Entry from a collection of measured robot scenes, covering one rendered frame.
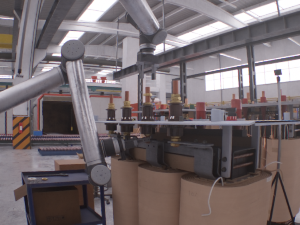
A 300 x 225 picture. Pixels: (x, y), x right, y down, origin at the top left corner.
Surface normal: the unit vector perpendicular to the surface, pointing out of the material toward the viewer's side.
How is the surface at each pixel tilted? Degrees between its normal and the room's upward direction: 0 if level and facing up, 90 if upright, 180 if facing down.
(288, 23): 90
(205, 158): 90
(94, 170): 69
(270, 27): 90
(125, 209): 90
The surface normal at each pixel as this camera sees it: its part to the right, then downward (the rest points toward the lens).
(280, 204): -0.45, -0.03
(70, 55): 0.28, -0.20
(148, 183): -0.84, -0.02
